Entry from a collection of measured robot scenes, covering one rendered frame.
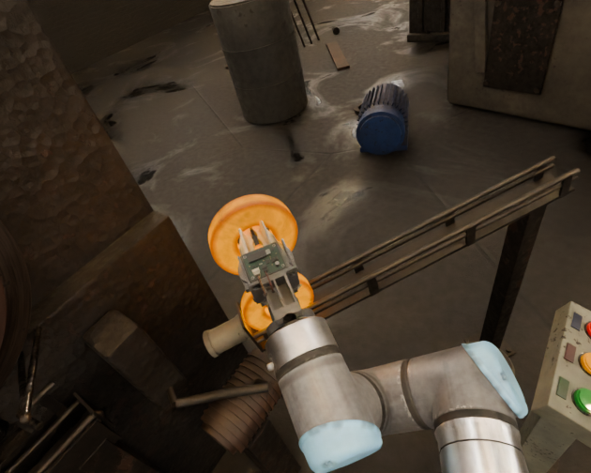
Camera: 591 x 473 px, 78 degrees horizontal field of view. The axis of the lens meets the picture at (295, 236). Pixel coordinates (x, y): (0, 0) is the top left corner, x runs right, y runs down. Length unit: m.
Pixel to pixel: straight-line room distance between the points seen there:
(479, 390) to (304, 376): 0.20
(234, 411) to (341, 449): 0.48
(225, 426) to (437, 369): 0.53
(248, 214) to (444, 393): 0.37
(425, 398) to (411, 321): 1.07
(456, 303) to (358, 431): 1.23
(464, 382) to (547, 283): 1.31
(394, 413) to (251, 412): 0.45
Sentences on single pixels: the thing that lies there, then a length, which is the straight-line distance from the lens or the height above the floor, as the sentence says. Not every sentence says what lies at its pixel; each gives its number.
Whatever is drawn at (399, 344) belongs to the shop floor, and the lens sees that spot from 1.52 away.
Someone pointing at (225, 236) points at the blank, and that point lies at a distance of 0.61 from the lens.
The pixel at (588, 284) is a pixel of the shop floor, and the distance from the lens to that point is 1.83.
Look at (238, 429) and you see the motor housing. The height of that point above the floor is 0.51.
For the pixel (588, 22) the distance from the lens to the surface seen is 2.53.
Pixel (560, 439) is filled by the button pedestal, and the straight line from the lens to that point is 1.06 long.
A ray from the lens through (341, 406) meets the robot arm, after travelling 0.46.
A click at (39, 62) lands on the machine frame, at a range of 0.77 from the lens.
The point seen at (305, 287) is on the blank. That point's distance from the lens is 0.76.
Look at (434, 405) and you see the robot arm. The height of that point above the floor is 0.84.
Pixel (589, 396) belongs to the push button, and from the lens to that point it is 0.84.
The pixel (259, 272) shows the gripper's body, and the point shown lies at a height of 0.96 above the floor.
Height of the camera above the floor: 1.32
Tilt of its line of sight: 42 degrees down
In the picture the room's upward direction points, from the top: 16 degrees counter-clockwise
